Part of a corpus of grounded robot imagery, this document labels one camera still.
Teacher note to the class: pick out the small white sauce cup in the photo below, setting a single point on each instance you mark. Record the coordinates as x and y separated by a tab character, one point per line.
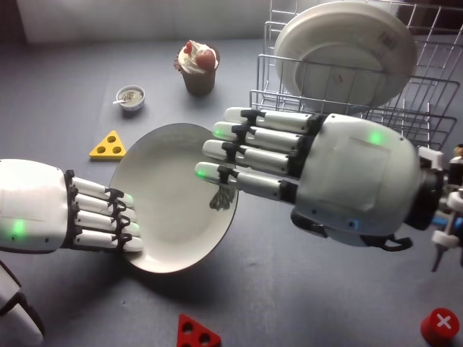
132	103

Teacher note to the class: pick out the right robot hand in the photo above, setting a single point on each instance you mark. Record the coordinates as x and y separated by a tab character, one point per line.
354	180

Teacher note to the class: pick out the cupcake with cream and strawberry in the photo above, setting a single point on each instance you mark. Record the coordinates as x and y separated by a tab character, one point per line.
198	68

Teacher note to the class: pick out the red triangle block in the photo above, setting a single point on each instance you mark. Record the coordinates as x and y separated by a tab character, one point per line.
195	336

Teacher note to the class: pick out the deep white plate leaf print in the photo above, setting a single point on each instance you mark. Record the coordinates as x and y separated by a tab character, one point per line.
170	202

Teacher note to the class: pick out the red cylinder block white cross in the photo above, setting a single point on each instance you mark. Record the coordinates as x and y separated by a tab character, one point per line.
439	325

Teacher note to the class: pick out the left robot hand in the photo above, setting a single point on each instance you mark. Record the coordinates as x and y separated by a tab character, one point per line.
32	206

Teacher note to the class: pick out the small white spoon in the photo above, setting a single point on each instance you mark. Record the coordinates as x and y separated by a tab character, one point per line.
121	101

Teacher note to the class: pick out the yellow triangle block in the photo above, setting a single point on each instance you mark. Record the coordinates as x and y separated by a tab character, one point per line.
108	150

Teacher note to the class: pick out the shallow white plate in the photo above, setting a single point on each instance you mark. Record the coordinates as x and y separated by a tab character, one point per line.
325	39

